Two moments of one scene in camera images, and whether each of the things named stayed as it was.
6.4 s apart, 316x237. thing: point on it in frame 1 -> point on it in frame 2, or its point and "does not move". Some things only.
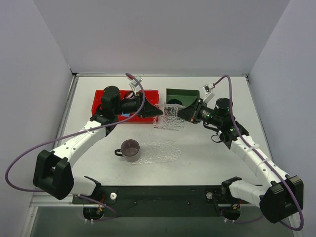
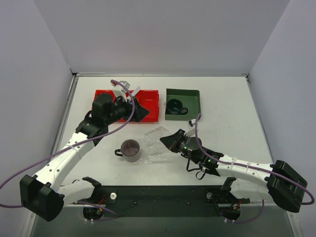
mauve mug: x=130 y=149 does not move
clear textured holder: x=170 y=120 -> x=153 y=146
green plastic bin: x=186 y=96 does not move
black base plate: x=157 y=201 does not move
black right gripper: x=196 y=111 -> x=177 y=141
